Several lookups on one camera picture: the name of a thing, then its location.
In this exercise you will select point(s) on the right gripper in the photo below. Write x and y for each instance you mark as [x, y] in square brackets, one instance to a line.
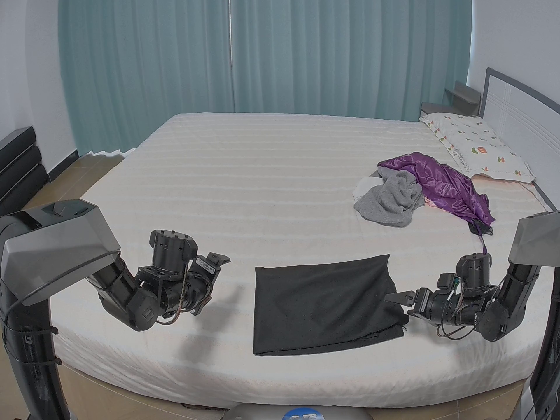
[431, 306]

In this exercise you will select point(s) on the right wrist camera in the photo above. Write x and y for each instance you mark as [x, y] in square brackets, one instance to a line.
[447, 281]

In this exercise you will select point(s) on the black long-sleeved top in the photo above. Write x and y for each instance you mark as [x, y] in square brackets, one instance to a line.
[319, 304]

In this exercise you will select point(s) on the purple satin garment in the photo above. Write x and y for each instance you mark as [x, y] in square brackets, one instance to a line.
[446, 186]

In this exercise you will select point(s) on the black chest of drawers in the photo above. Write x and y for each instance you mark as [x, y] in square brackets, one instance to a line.
[19, 169]

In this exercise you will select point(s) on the blue-green curtain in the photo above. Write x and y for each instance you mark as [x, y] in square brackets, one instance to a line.
[350, 46]
[148, 59]

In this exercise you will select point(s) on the bed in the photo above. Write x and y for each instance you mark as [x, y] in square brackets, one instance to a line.
[240, 182]

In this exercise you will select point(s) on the white garment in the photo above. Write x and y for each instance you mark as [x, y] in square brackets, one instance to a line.
[363, 186]

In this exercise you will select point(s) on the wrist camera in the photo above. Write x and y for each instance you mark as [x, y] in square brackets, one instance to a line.
[447, 281]
[199, 309]

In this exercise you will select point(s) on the grey garment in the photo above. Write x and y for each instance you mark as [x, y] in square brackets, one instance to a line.
[389, 199]

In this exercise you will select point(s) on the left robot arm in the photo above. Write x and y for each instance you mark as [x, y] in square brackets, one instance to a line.
[57, 247]

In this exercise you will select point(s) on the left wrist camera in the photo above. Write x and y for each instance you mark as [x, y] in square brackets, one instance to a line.
[199, 309]

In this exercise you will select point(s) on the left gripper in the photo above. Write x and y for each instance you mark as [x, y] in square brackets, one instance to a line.
[192, 291]

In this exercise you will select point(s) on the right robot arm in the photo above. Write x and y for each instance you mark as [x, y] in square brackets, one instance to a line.
[520, 278]

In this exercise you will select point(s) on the pink garment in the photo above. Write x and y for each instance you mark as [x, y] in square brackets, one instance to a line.
[429, 201]

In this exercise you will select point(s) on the white printed pillow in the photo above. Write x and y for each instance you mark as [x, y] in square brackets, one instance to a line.
[477, 147]

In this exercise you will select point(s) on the grey bedside table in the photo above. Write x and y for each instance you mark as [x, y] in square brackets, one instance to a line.
[459, 96]

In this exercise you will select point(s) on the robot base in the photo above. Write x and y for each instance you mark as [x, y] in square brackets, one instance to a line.
[262, 411]

